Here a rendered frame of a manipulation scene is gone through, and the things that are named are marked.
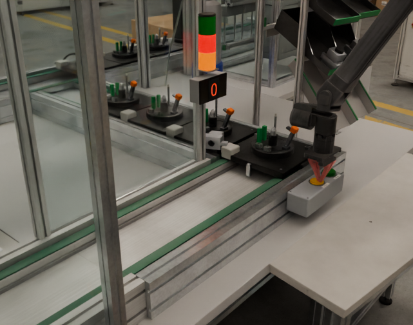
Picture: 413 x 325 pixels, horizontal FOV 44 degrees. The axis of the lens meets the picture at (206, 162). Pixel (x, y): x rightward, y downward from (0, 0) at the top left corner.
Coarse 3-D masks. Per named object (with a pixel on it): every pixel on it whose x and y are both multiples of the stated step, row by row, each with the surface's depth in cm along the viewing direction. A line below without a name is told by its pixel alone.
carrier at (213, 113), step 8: (216, 104) 184; (216, 112) 185; (208, 120) 186; (216, 120) 180; (208, 128) 175; (216, 128) 179; (224, 128) 176; (232, 128) 180; (240, 128) 184; (248, 128) 184; (224, 136) 177; (232, 136) 177; (240, 136) 177; (248, 136) 178; (216, 152) 167
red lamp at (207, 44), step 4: (200, 36) 143; (204, 36) 142; (208, 36) 142; (212, 36) 142; (200, 40) 143; (204, 40) 142; (208, 40) 142; (212, 40) 143; (200, 44) 144; (204, 44) 143; (208, 44) 143; (212, 44) 143; (200, 48) 144; (204, 48) 143; (208, 48) 143; (212, 48) 144; (200, 52) 145; (204, 52) 144; (208, 52) 144; (212, 52) 144
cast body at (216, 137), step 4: (212, 132) 169; (216, 132) 169; (220, 132) 169; (208, 136) 166; (212, 136) 166; (216, 136) 165; (220, 136) 165; (208, 140) 166; (212, 140) 165; (216, 140) 165; (220, 140) 165; (208, 144) 167; (212, 144) 168; (216, 144) 166; (220, 144) 165; (224, 144) 165; (208, 148) 167; (212, 148) 167; (216, 148) 166; (220, 148) 166
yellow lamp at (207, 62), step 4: (200, 56) 145; (204, 56) 144; (208, 56) 144; (212, 56) 145; (200, 60) 146; (204, 60) 145; (208, 60) 145; (212, 60) 145; (200, 64) 146; (204, 64) 145; (208, 64) 145; (212, 64) 146; (200, 68) 147; (204, 68) 146; (208, 68) 146; (212, 68) 146
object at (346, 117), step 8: (304, 64) 184; (312, 64) 186; (304, 72) 182; (312, 72) 184; (320, 72) 186; (304, 80) 176; (312, 80) 182; (320, 80) 184; (304, 88) 177; (312, 88) 174; (312, 96) 175; (344, 104) 181; (336, 112) 181; (344, 112) 182; (352, 112) 179; (344, 120) 181; (352, 120) 180; (336, 128) 178
